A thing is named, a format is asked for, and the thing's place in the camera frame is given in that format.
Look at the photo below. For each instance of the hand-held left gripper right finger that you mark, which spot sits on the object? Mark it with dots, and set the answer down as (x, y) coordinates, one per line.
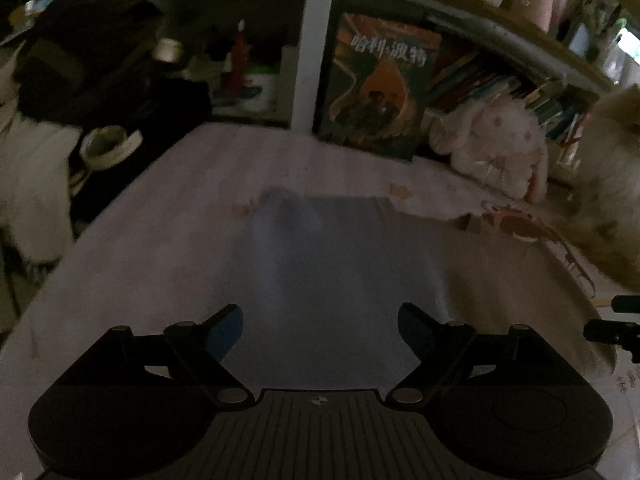
(414, 331)

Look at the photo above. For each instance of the white cup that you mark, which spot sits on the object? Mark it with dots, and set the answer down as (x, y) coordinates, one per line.
(261, 90)

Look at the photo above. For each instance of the pile of black clothing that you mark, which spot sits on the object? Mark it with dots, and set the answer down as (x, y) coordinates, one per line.
(105, 70)

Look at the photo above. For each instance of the small metallic jar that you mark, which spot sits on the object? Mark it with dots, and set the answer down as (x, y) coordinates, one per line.
(167, 51)

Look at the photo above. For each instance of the cream fluffy plush toy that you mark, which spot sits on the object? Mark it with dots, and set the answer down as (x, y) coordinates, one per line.
(615, 175)

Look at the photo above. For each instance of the white plush rabbit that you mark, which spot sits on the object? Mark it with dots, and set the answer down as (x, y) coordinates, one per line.
(495, 145)

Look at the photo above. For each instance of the row of books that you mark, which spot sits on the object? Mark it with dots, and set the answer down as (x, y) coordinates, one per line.
(480, 85)

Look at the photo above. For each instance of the white fluffy cloth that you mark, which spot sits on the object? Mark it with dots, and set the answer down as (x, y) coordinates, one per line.
(35, 185)

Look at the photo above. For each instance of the large illustrated book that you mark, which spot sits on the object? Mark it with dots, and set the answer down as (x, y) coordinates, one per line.
(375, 90)

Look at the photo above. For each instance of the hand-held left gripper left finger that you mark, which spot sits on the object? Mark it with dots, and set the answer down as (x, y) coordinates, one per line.
(229, 331)

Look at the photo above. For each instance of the grey sweater with orange print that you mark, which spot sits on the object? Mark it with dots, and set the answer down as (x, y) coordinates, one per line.
(340, 280)

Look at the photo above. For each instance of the white bookshelf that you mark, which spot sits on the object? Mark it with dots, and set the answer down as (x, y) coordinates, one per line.
(312, 35)

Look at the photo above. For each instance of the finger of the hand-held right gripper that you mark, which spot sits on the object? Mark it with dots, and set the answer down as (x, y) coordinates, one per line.
(612, 334)
(627, 304)

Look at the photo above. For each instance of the roll of tape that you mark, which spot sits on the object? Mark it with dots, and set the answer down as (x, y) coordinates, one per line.
(112, 152)

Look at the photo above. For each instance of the red bottle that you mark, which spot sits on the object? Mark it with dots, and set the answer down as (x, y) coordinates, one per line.
(239, 60)

